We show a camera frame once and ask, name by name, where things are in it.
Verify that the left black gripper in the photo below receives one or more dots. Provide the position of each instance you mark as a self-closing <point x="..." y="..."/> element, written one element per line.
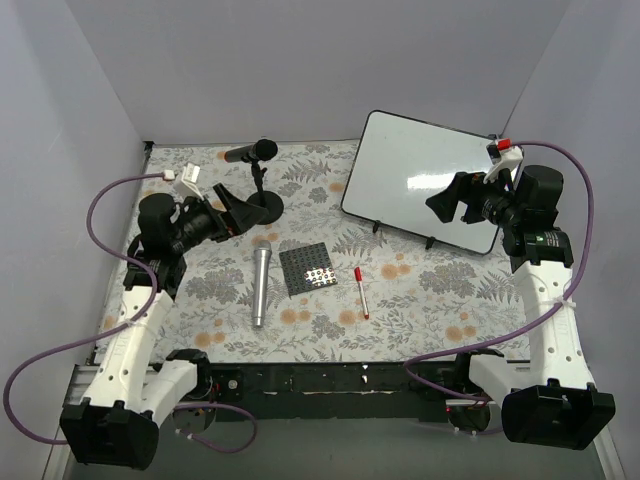
<point x="220" y="216"/>

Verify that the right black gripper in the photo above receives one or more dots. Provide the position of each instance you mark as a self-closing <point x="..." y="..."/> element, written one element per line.
<point x="470" y="198"/>

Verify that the white whiteboard black frame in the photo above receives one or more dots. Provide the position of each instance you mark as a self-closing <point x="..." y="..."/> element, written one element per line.
<point x="400" y="163"/>

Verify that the red white marker pen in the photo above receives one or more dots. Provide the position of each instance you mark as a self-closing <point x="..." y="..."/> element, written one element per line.
<point x="360" y="284"/>

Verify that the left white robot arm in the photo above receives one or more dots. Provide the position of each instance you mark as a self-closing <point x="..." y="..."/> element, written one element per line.
<point x="117" y="422"/>

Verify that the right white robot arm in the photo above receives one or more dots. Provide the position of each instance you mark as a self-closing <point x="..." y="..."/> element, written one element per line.
<point x="555" y="403"/>

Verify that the black microphone stand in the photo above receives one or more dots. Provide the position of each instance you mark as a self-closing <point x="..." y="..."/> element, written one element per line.
<point x="268" y="200"/>

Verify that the silver microphone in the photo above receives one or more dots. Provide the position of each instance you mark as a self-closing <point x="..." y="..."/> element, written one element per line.
<point x="262" y="256"/>

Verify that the black perforated plate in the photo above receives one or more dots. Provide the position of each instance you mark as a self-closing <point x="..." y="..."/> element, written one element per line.
<point x="307" y="268"/>

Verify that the floral table mat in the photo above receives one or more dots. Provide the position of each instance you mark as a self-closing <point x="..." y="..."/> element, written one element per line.
<point x="420" y="299"/>

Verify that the black base bar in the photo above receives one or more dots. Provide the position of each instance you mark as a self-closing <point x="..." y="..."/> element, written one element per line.
<point x="314" y="391"/>

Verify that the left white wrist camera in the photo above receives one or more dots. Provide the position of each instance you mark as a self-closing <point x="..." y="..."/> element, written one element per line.
<point x="185" y="183"/>

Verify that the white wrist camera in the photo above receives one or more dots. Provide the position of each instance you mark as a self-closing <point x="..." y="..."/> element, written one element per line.
<point x="185" y="183"/>
<point x="504" y="154"/>

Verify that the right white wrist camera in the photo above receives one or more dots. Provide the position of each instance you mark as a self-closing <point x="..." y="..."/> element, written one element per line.
<point x="504" y="154"/>

